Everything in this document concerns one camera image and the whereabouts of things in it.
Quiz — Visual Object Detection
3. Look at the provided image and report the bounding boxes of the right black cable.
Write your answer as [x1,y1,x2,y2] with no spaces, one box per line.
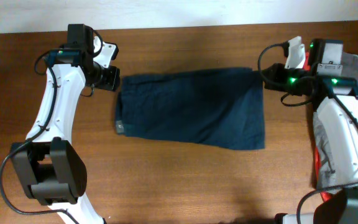
[257,42,358,224]

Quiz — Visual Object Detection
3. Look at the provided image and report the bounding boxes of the left black cable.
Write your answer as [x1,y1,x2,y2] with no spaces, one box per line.
[0,27,105,224]

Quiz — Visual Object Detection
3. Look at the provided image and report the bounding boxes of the red cloth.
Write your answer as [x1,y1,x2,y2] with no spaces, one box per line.
[303,51,334,202]

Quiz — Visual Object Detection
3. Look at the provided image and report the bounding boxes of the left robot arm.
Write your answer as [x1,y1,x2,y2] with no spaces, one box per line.
[2,24,120,223]

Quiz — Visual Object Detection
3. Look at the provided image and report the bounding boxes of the grey garment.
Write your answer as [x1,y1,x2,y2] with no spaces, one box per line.
[313,53,358,189]

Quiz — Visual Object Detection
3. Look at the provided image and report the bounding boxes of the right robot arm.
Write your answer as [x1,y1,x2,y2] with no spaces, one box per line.
[258,37,358,223]

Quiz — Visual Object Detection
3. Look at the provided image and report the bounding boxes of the navy blue shorts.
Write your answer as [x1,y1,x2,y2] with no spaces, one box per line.
[114,67,265,151]

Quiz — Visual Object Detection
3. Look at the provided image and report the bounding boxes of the black cable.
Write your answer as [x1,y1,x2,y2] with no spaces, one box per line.
[0,27,105,224]
[257,42,358,224]

